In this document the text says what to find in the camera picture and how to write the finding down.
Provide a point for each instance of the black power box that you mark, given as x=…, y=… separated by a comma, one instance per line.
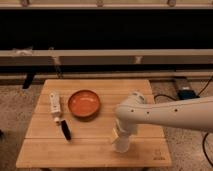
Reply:
x=184, y=89

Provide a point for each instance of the orange bowl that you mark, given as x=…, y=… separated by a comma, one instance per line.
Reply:
x=84, y=104

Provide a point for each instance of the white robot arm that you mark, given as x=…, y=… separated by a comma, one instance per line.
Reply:
x=193, y=114

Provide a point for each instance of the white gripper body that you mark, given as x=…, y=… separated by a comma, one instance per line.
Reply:
x=125, y=129

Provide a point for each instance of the black handled knife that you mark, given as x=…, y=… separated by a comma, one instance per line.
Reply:
x=64, y=127

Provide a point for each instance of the wooden table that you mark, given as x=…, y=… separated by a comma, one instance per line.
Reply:
x=45, y=146

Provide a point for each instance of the white ceramic cup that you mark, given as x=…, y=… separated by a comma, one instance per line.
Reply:
x=120, y=143

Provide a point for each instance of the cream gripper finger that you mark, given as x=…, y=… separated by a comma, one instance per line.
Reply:
x=114, y=134

